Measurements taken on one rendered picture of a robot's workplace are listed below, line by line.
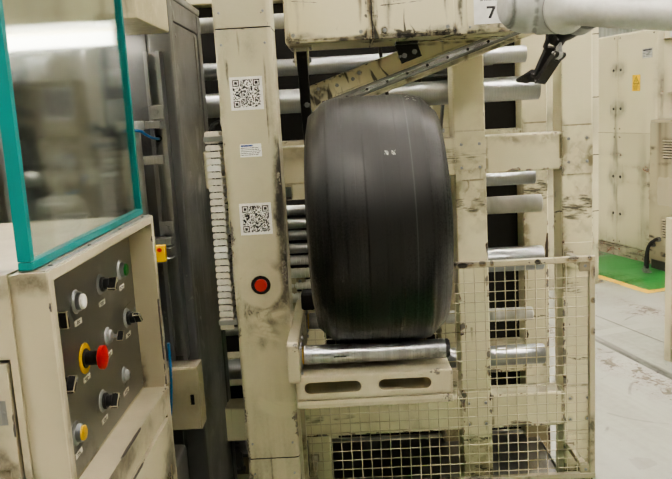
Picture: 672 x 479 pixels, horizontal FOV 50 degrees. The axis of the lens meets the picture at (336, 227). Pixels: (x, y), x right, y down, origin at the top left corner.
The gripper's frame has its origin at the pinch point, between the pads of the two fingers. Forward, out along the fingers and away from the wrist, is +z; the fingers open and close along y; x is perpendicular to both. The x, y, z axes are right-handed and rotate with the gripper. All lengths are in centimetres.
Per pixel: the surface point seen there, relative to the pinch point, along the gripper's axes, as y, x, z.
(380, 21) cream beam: 13.7, 28.0, 22.7
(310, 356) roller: -72, 46, 19
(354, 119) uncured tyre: -20.4, 41.7, 0.0
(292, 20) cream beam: 14, 50, 29
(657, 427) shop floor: -106, -140, 134
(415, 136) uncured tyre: -25.0, 30.3, -7.0
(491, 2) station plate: 18.5, 1.0, 13.4
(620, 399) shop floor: -96, -145, 164
